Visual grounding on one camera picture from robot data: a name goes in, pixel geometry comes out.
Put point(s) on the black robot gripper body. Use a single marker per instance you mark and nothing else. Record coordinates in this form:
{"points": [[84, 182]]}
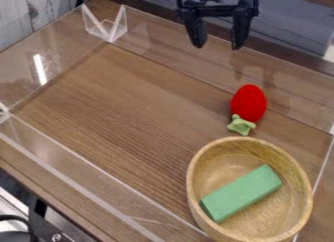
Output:
{"points": [[218, 8]]}

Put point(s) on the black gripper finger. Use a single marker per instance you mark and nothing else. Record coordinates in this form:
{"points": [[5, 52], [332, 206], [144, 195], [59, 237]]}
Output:
{"points": [[241, 27], [196, 28]]}

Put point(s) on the red plush strawberry toy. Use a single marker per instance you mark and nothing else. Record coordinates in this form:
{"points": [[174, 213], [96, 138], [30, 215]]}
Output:
{"points": [[248, 108]]}

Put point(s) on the wooden bowl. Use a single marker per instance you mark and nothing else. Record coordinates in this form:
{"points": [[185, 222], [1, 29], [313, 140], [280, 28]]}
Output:
{"points": [[273, 219]]}

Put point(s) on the green rectangular block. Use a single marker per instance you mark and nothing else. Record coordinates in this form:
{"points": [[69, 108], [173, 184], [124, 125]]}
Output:
{"points": [[237, 195]]}

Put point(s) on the clear acrylic corner bracket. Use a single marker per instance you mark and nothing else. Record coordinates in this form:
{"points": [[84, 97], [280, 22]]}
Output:
{"points": [[108, 30]]}

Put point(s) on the clear acrylic tray wall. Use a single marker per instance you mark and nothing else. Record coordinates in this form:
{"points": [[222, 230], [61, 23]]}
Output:
{"points": [[114, 212]]}

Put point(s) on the black table leg bracket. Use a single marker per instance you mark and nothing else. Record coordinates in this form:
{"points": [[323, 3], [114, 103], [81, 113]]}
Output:
{"points": [[50, 225]]}

